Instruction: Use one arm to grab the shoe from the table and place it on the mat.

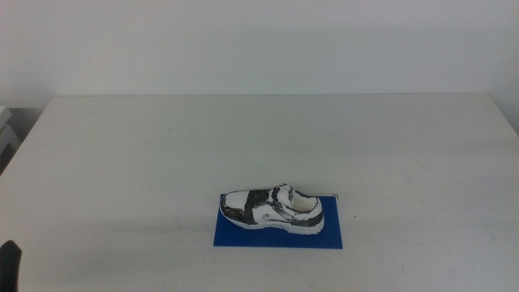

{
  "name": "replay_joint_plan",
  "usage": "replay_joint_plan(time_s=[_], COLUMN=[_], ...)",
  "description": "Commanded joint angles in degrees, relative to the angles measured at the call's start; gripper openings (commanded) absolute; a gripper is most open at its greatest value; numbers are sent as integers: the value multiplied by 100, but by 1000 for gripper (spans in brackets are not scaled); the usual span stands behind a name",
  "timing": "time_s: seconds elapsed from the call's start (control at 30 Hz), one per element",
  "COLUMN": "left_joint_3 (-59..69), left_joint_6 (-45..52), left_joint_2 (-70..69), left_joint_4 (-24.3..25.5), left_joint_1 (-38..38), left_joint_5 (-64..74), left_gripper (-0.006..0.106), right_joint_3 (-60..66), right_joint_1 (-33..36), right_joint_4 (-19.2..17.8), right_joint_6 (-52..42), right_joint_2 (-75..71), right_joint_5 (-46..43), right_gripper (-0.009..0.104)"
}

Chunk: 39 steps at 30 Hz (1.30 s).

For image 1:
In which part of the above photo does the black and white shoe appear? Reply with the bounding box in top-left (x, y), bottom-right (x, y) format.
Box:
top-left (218, 182), bottom-right (325, 236)

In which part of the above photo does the blue rectangular mat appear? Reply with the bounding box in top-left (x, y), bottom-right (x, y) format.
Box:
top-left (212, 193), bottom-right (344, 250)

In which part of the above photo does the white shelf unit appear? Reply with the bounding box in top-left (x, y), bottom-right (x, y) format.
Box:
top-left (0, 105), bottom-right (22, 156)

